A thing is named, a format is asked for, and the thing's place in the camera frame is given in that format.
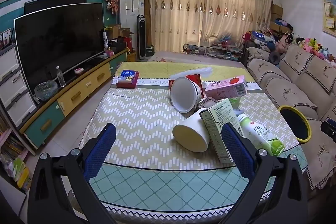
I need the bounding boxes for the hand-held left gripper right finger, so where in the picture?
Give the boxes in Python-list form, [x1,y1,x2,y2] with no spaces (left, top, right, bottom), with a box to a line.
[222,123,306,224]

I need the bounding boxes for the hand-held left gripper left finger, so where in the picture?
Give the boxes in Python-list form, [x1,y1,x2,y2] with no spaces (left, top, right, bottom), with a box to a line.
[28,123,117,224]

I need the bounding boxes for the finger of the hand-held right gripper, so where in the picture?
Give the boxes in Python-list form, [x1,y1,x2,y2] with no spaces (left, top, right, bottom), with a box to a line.
[320,119,336,143]

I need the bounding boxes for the white green drink bottle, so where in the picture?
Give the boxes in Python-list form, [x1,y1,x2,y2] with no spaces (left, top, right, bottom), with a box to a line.
[235,112,286,157]

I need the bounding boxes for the pale green drink carton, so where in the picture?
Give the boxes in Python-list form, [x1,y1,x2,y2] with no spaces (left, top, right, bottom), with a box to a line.
[199,98,243,164]

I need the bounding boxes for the black bin with yellow rim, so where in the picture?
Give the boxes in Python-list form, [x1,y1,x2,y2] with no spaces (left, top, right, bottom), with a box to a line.
[278,105,312,142]

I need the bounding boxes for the white paper cup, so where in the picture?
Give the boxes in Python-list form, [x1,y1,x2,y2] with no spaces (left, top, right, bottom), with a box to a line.
[172,107,210,153]

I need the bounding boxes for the pink strawberry milk carton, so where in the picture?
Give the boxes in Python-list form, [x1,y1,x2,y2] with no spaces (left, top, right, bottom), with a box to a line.
[204,75,248,101]

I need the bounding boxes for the red snack packet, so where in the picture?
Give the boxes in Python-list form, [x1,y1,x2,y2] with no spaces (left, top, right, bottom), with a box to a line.
[168,73,208,93]

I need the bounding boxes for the white foam fruit net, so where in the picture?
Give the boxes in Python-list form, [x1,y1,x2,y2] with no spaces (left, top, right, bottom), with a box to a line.
[169,67,213,81]

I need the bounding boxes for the patterned yellow green tablecloth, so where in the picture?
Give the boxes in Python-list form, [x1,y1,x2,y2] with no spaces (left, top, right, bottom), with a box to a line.
[79,61,309,214]

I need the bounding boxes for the beige sofa with embroidered covers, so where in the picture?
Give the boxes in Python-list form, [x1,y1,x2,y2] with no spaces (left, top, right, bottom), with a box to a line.
[245,43,336,188]

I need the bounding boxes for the yellow green television cabinet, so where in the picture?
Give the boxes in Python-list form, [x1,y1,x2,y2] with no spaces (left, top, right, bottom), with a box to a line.
[20,48,129,153]

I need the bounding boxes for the red blue cookie box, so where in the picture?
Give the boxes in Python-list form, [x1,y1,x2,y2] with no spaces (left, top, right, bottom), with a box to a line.
[116,70,140,89]

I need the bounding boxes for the clear plastic bag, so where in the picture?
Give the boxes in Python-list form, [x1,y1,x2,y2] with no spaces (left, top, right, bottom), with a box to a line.
[34,81,58,101]

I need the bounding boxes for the clear water bottle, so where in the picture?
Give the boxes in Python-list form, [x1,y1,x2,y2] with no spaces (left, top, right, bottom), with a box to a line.
[56,66,66,88]

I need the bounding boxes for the row of plush toys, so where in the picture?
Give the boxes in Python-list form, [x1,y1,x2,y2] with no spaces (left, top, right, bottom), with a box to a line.
[276,30,336,67]

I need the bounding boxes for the shelf of books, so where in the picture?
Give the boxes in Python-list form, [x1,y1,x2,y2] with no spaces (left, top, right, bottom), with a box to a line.
[0,122,30,191]

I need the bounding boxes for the grey neck pillow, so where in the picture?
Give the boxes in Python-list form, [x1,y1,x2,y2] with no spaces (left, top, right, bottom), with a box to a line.
[268,51,281,64]

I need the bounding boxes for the pink plush toy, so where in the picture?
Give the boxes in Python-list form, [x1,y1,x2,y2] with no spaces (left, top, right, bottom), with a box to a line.
[276,36,289,52]

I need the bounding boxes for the low glass table with books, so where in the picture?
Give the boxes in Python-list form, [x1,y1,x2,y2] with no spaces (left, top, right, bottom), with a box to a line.
[182,43,243,60]

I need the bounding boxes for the white drawer unit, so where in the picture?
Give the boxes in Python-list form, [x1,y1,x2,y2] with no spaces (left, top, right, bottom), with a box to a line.
[0,43,37,127]

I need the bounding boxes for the blue star patterned bag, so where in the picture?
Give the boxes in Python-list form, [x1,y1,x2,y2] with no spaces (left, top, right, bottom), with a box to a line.
[251,31,276,46]

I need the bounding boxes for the large black television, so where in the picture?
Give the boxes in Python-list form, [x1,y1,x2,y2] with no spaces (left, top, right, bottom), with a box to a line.
[14,3,105,98]

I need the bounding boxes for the framed flower painting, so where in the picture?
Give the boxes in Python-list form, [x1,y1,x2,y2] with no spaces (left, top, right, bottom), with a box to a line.
[320,0,336,37]

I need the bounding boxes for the black tower fan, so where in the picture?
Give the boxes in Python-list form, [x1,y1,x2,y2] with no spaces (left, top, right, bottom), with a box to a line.
[136,14,147,60]

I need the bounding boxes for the open cardboard boxes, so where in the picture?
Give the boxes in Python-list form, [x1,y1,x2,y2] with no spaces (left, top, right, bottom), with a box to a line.
[105,25,134,39]

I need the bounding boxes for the stacked cardboard boxes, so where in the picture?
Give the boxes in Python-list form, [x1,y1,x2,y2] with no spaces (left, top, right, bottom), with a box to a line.
[270,4,284,30]

